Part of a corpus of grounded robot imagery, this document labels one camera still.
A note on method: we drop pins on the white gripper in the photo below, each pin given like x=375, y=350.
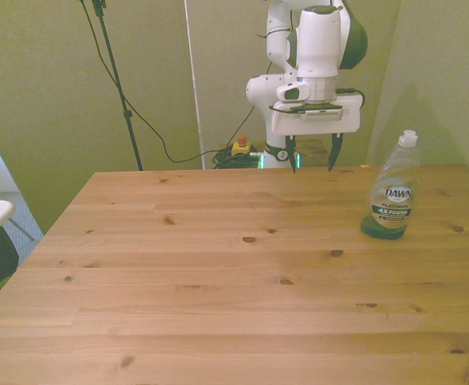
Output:
x=318, y=120

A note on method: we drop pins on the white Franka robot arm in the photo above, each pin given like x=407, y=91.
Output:
x=318, y=44

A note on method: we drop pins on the Dawn dish soap bottle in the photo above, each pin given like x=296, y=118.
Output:
x=392, y=192

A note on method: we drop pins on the yellow emergency stop button box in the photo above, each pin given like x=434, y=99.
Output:
x=242, y=147

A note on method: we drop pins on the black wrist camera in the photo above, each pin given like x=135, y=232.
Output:
x=308, y=109

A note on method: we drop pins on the white vertical wall strip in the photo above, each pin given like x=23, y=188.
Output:
x=195, y=84

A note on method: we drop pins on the black camera tripod stand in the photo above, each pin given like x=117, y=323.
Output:
x=118, y=84

